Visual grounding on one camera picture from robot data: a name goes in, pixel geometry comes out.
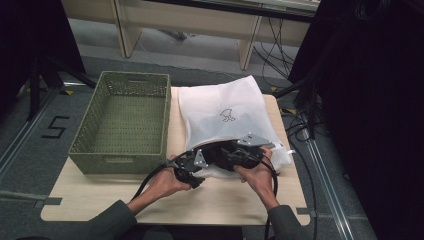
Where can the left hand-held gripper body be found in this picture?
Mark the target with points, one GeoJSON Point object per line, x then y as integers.
{"type": "Point", "coordinates": [191, 163]}

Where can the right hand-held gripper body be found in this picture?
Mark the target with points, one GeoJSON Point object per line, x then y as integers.
{"type": "Point", "coordinates": [248, 153]}

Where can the black cloth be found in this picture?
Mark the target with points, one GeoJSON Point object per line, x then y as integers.
{"type": "Point", "coordinates": [216, 156]}

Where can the white mesh laundry bag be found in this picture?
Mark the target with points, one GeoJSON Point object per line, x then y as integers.
{"type": "Point", "coordinates": [220, 106]}

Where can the green woven basket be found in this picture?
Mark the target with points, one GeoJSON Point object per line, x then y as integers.
{"type": "Point", "coordinates": [100, 160]}

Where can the person's right hand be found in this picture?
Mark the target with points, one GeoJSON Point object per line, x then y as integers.
{"type": "Point", "coordinates": [258, 178]}

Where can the person's left hand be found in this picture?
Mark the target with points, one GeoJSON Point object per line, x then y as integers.
{"type": "Point", "coordinates": [166, 183]}

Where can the grey tape strip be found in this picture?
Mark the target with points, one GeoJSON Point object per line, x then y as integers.
{"type": "Point", "coordinates": [308, 212]}
{"type": "Point", "coordinates": [48, 202]}

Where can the black curtain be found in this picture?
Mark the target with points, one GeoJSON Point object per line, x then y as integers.
{"type": "Point", "coordinates": [30, 40]}
{"type": "Point", "coordinates": [370, 100]}

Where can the light wooden desk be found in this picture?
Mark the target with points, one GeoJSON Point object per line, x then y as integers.
{"type": "Point", "coordinates": [186, 20]}

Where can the black tripod stand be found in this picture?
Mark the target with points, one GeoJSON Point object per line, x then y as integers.
{"type": "Point", "coordinates": [36, 86]}

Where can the metal floor rail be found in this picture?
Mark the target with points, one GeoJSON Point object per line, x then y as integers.
{"type": "Point", "coordinates": [328, 186]}
{"type": "Point", "coordinates": [23, 140]}

